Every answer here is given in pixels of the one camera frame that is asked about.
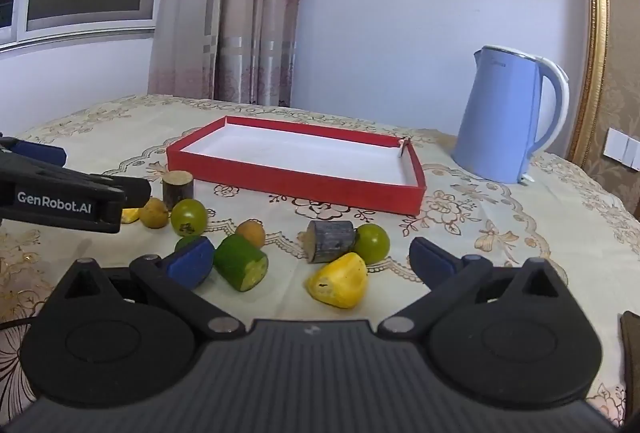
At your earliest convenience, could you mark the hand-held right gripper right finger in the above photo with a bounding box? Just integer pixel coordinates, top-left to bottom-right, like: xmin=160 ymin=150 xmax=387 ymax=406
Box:
xmin=377 ymin=237 xmax=576 ymax=339

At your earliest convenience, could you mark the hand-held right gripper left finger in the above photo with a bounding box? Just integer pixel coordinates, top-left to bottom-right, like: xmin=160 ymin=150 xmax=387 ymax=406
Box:
xmin=55 ymin=237 xmax=246 ymax=340

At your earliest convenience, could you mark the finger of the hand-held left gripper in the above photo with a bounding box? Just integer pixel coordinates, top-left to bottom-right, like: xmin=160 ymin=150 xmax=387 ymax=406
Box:
xmin=0 ymin=137 xmax=68 ymax=166
xmin=87 ymin=173 xmax=152 ymax=213

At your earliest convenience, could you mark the yellowish longan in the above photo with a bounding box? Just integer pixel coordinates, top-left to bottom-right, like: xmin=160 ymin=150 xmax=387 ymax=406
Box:
xmin=138 ymin=197 xmax=170 ymax=230

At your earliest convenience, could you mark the brown wooden log piece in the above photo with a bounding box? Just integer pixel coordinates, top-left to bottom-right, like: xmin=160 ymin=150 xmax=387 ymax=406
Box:
xmin=162 ymin=170 xmax=195 ymax=212

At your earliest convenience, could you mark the green round fruit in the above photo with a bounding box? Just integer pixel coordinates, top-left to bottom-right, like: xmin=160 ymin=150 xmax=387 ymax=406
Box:
xmin=170 ymin=198 xmax=209 ymax=237
xmin=353 ymin=223 xmax=391 ymax=265

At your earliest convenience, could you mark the orange-brown longan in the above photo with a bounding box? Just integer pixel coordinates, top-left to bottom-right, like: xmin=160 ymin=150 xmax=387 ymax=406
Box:
xmin=235 ymin=220 xmax=266 ymax=249

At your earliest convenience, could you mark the large yellow pepper piece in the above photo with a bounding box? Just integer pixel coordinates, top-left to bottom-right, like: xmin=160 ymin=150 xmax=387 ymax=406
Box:
xmin=306 ymin=252 xmax=369 ymax=310

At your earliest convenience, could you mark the grey wooden log piece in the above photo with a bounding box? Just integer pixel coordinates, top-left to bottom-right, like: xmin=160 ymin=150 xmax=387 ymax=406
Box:
xmin=306 ymin=219 xmax=356 ymax=264

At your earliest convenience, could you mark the red shallow box tray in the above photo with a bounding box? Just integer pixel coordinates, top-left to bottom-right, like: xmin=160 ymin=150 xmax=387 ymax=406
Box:
xmin=166 ymin=116 xmax=427 ymax=216

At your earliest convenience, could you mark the light blue electric kettle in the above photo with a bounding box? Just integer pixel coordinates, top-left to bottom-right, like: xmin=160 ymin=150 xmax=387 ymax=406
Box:
xmin=451 ymin=44 xmax=571 ymax=185

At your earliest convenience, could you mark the pink floral curtain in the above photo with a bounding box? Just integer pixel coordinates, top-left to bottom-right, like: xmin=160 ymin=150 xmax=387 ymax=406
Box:
xmin=147 ymin=0 xmax=311 ymax=106

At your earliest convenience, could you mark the dark brown object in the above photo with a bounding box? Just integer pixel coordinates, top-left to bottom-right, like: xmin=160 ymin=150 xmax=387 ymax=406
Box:
xmin=620 ymin=312 xmax=640 ymax=429

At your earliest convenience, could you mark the white wall switch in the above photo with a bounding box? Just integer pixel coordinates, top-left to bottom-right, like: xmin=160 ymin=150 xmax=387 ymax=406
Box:
xmin=604 ymin=127 xmax=640 ymax=171

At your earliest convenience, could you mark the gold framed wall panel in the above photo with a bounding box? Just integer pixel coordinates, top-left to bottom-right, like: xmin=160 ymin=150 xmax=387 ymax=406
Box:
xmin=567 ymin=0 xmax=640 ymax=219

